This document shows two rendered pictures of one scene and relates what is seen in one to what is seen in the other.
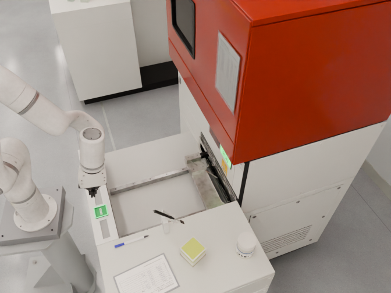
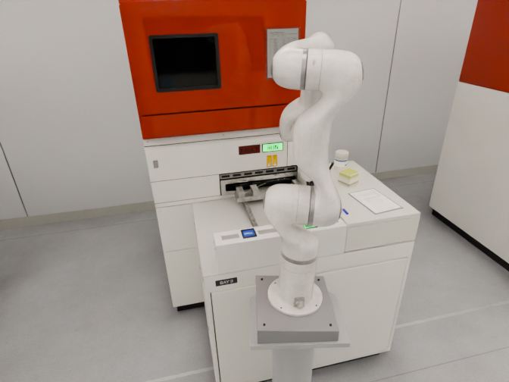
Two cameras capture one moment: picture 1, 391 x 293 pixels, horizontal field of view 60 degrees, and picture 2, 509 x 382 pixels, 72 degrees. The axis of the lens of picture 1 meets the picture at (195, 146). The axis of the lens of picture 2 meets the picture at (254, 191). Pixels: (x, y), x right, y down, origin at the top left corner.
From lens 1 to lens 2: 1.91 m
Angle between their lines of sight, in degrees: 65
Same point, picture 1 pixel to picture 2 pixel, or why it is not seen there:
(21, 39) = not seen: outside the picture
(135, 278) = (373, 204)
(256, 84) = not seen: hidden behind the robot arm
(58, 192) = (265, 278)
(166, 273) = (365, 192)
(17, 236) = (329, 309)
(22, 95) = not seen: hidden behind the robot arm
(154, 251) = (347, 197)
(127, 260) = (357, 208)
